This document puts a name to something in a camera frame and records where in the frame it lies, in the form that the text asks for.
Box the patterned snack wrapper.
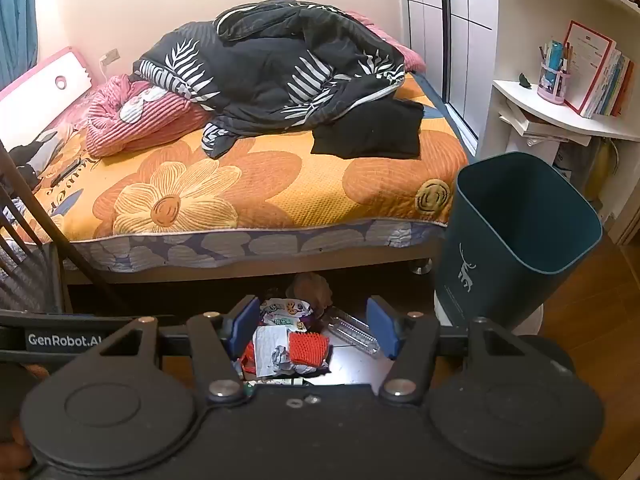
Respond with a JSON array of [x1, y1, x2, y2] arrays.
[[259, 297, 315, 334]]

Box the row of books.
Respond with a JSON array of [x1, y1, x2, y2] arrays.
[[582, 50, 636, 120]]

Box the books on shelf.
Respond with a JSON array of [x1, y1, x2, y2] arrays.
[[562, 20, 617, 114]]

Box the black and white clothing pile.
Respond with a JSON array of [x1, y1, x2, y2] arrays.
[[132, 0, 407, 160]]

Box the teal trash bin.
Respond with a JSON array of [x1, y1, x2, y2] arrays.
[[435, 152, 605, 332]]

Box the bunch of pens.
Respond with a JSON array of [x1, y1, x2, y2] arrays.
[[538, 39, 572, 74]]

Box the black folded garment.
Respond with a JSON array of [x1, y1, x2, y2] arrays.
[[310, 97, 426, 159]]

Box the pink corduroy blanket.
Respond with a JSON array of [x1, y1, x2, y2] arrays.
[[86, 74, 213, 158]]

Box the pink pillow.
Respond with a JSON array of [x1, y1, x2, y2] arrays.
[[345, 10, 427, 74]]

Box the white paper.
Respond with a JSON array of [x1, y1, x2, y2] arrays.
[[252, 326, 302, 379]]

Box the white pink headboard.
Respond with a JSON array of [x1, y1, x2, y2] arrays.
[[0, 46, 94, 133]]

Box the red foam net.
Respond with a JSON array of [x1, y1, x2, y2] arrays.
[[287, 331, 332, 367]]

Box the clear plastic tray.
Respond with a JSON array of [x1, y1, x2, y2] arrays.
[[324, 309, 382, 357]]

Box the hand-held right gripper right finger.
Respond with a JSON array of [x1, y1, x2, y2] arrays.
[[366, 296, 551, 406]]

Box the teal curtain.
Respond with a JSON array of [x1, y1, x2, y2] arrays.
[[0, 0, 40, 89]]

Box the red plastic bag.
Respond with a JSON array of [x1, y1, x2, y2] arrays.
[[240, 342, 259, 376]]

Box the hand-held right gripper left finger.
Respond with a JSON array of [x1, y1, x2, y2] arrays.
[[75, 295, 262, 403]]

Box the person's left hand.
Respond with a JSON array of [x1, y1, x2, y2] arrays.
[[0, 421, 34, 472]]

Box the stack of papers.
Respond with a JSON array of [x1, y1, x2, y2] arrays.
[[497, 98, 594, 149]]

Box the pink pen holder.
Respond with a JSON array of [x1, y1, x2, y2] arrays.
[[537, 62, 572, 106]]

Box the wooden bed frame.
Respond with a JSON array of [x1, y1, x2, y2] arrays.
[[64, 237, 443, 288]]

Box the brown paper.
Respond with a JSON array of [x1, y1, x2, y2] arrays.
[[292, 272, 335, 311]]

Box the white sliding wardrobe door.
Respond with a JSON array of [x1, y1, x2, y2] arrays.
[[400, 0, 501, 157]]

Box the cartoon print pillow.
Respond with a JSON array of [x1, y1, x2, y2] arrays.
[[7, 87, 108, 221]]

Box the white bookshelf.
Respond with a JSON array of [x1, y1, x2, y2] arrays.
[[475, 0, 640, 243]]

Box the dark wooden chair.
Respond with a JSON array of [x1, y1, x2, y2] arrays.
[[0, 139, 132, 314]]

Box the orange floral bedspread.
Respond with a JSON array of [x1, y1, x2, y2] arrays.
[[0, 72, 472, 273]]

